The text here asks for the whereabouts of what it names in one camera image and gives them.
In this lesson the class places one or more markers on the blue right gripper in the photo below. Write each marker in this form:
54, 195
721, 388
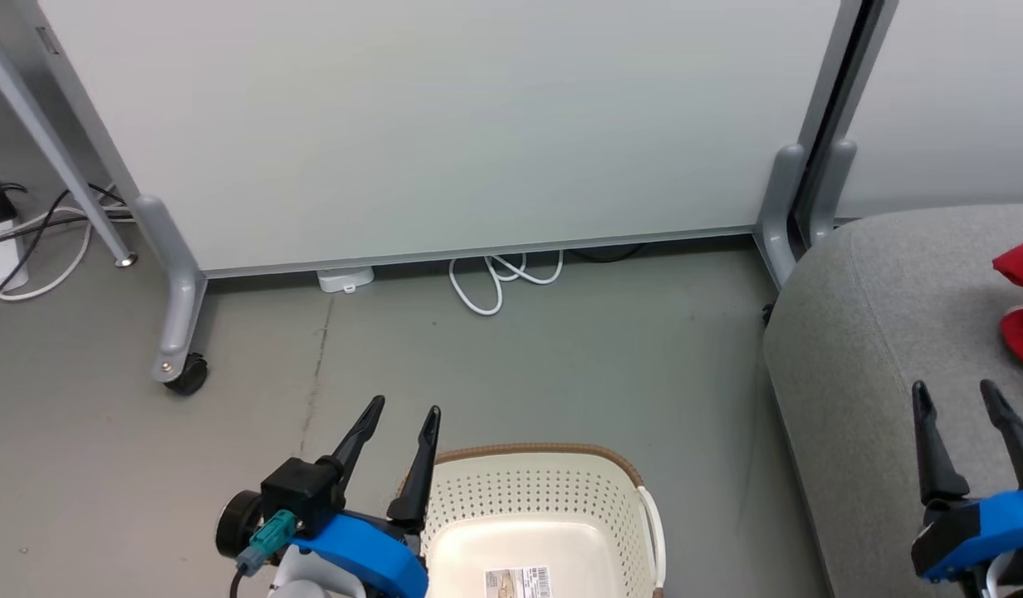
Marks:
985, 527

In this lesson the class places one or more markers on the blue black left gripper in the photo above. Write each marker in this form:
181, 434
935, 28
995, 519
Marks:
370, 552

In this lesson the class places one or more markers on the grey white robot left arm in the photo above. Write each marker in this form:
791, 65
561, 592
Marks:
312, 585

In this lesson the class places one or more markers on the grey white robot right arm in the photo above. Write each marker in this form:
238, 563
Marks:
1018, 583

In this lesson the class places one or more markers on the white perforated laundry basket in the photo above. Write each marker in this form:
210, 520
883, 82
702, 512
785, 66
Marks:
528, 515

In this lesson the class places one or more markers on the paper label sticker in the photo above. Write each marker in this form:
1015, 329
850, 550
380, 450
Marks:
518, 583

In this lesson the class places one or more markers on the small white adapter box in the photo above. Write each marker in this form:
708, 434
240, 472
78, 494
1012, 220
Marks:
345, 279

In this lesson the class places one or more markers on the black caster wheel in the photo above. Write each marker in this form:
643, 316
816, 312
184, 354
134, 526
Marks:
188, 375

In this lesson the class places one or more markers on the white power strip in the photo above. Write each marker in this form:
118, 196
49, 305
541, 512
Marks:
1, 262

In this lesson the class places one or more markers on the black round wrist camera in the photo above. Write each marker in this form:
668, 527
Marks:
236, 523

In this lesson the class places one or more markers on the wide white partition grey frame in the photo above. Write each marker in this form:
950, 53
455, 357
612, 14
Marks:
437, 124

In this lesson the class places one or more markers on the narrow white partition grey frame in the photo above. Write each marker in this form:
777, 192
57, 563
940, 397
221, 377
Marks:
952, 100

